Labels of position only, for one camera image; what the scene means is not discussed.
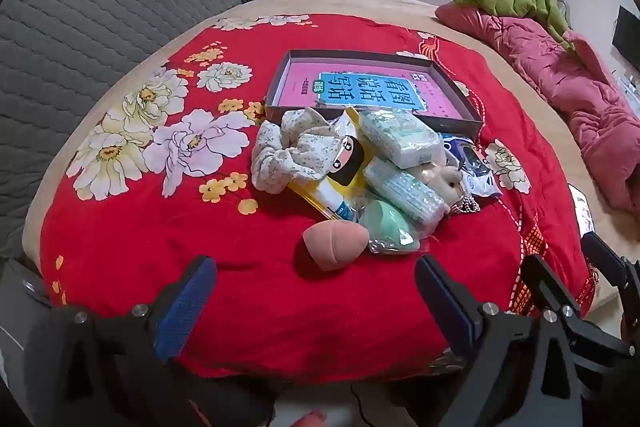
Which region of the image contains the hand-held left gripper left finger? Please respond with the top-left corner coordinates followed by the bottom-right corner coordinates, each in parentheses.
top-left (25, 256), bottom-right (218, 427)

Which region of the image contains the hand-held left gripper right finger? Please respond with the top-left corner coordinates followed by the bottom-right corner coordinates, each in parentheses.
top-left (415, 256), bottom-right (617, 427)

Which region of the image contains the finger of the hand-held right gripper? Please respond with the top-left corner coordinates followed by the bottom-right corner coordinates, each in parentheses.
top-left (581, 231), bottom-right (640, 294)
top-left (520, 253), bottom-right (637, 359)

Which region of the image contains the green makeup sponge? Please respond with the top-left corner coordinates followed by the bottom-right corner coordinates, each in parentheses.
top-left (357, 199), bottom-right (431, 255)

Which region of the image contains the green tissue pack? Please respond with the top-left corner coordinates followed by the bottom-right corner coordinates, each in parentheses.
top-left (357, 107), bottom-right (446, 168)
top-left (364, 157), bottom-right (451, 233)

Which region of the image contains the beige plush toy pink bow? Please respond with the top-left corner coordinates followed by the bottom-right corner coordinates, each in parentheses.
top-left (425, 159), bottom-right (481, 215)

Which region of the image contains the pink makeup sponge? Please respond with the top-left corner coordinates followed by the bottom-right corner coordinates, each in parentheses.
top-left (302, 221), bottom-right (370, 273)

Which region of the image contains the blue and white packet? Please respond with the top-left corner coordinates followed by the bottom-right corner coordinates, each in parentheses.
top-left (440, 132), bottom-right (503, 198)

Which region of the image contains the white floral scrunchie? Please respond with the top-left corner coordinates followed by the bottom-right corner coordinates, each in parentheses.
top-left (250, 107), bottom-right (341, 194)

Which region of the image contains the grey cardboard box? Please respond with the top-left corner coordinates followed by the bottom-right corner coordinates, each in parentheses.
top-left (264, 50), bottom-right (483, 142)

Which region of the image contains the red floral blanket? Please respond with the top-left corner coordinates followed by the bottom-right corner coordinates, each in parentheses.
top-left (39, 14), bottom-right (598, 380)

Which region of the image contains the pink quilt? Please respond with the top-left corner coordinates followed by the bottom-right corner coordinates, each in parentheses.
top-left (435, 2), bottom-right (640, 220)

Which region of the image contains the black television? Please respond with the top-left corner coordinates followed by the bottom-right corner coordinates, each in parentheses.
top-left (612, 5), bottom-right (640, 72)

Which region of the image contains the pink and blue book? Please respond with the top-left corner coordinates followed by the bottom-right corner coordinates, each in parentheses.
top-left (282, 61), bottom-right (468, 120)

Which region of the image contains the grey quilted headboard cover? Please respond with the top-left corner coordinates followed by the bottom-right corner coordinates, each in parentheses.
top-left (0, 0), bottom-right (266, 258)

